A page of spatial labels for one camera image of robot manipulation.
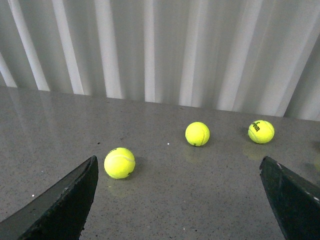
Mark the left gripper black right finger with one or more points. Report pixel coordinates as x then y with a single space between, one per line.
295 201

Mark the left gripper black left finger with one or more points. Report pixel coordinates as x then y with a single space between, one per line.
59 213

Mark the yellow tennis ball near left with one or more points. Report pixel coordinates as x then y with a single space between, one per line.
119 163

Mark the yellow Wilson tennis ball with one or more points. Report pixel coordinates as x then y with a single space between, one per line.
261 131

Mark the yellow tennis ball middle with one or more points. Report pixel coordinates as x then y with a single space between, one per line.
197 134

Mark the white pleated curtain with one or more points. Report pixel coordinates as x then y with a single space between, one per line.
249 56

